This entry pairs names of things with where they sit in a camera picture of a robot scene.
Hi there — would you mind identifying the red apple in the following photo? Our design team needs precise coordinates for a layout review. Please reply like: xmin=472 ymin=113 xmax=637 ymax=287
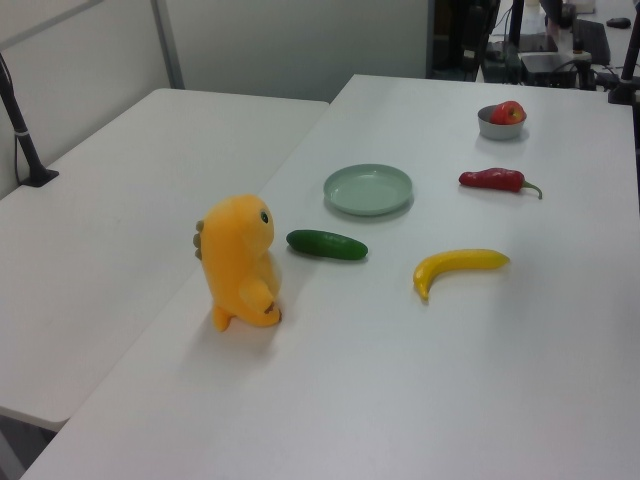
xmin=488 ymin=99 xmax=527 ymax=126

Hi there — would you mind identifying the grey bowl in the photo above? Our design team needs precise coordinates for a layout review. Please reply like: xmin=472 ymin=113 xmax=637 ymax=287
xmin=476 ymin=103 xmax=529 ymax=142

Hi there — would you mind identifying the green cucumber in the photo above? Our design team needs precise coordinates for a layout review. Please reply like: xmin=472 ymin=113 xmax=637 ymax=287
xmin=285 ymin=228 xmax=370 ymax=263

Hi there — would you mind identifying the pale green plate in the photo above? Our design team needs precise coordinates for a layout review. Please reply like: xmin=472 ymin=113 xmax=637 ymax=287
xmin=321 ymin=163 xmax=416 ymax=218

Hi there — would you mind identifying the orange plush dinosaur toy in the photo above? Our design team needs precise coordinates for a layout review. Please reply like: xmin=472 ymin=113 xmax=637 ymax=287
xmin=191 ymin=193 xmax=284 ymax=334

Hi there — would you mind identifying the yellow banana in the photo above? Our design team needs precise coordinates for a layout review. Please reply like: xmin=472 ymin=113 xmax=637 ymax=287
xmin=411 ymin=248 xmax=512 ymax=303

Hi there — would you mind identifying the red chili pepper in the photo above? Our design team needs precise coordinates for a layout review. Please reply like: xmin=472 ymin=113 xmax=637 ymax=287
xmin=457 ymin=166 xmax=544 ymax=201

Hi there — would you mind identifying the black monitor stand pole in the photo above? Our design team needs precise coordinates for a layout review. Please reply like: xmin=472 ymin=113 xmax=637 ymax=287
xmin=506 ymin=0 xmax=527 ymax=52

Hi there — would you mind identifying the black keyboard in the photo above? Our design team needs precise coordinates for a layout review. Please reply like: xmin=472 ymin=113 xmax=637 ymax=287
xmin=571 ymin=18 xmax=612 ymax=65

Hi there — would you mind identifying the black clamped stand pole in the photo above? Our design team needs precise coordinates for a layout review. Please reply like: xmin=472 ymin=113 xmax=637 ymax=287
xmin=606 ymin=0 xmax=640 ymax=105

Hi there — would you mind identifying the grey partition post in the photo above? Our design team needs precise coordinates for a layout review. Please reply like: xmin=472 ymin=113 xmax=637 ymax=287
xmin=148 ymin=0 xmax=187 ymax=92

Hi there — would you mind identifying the black camera stand pole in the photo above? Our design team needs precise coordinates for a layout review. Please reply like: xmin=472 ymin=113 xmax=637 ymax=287
xmin=0 ymin=51 xmax=61 ymax=188

